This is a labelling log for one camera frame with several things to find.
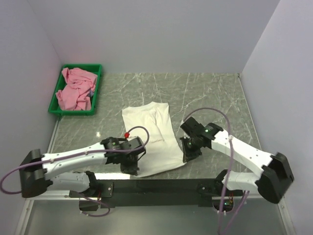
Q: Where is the white t-shirt with red print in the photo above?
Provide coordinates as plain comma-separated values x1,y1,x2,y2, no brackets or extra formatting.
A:
122,102,185,178

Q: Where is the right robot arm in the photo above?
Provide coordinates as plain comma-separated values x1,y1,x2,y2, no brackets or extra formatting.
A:
180,117,294,204

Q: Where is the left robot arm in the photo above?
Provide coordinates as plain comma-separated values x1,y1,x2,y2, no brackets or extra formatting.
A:
19,137,146,198

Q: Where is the black base beam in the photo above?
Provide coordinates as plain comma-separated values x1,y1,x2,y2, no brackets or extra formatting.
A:
68,178,245,209

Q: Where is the pink t-shirt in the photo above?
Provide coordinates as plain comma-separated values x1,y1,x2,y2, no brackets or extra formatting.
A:
56,68,98,111

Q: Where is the green plastic bin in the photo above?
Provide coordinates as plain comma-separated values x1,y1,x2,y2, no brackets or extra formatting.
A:
48,64,102,116

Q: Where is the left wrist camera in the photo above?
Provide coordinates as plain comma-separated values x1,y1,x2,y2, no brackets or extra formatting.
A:
124,132,137,141

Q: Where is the aluminium rail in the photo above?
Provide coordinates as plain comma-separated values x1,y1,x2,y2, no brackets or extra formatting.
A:
26,190,264,200

